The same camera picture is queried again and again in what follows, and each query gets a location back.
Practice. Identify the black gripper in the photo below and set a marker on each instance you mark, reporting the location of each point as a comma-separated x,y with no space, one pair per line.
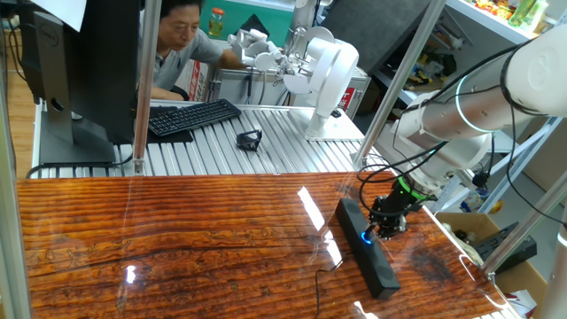
394,204

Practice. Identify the black speaker bar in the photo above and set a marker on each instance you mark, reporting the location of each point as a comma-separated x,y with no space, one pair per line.
372,266

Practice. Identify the silver haptic device plate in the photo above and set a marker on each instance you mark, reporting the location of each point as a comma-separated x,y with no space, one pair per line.
341,130

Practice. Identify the black power strip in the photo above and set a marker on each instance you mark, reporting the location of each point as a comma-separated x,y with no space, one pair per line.
496,241

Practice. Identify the brown cardboard box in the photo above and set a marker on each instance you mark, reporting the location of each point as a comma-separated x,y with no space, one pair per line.
522,274

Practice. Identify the white haptic control device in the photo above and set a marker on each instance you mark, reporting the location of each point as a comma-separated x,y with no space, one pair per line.
330,75

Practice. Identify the small black phone stand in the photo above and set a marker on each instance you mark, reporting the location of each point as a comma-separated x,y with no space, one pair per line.
243,142

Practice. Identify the dark gray foam panel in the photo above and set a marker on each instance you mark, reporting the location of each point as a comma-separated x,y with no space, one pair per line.
376,26

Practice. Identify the glossy wood grain mat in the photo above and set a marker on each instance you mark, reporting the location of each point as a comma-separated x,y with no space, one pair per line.
177,243

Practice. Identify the aluminium equipment case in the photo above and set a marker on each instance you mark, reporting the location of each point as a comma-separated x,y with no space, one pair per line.
230,84

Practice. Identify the black keyboard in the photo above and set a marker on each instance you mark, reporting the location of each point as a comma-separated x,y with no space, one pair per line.
190,116

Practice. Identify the black desk pad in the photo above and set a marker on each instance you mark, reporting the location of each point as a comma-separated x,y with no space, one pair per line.
170,138

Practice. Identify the white metal shelf rack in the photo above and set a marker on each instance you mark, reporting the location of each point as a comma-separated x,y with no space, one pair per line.
496,28

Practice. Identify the white carton with red print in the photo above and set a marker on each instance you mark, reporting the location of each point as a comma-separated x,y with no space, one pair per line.
197,82

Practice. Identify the glass jar with orange lid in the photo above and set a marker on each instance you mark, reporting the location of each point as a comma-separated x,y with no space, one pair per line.
216,24

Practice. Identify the man in gray shirt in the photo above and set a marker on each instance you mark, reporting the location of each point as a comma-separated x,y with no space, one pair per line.
177,62

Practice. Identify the black Dell monitor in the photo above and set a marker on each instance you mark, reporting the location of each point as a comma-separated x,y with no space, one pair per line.
106,66

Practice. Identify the white paper sheet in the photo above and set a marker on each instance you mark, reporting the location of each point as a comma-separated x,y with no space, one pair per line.
62,11

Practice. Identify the aluminium frame post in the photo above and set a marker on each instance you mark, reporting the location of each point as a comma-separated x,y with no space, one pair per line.
148,88
522,230
11,221
398,84

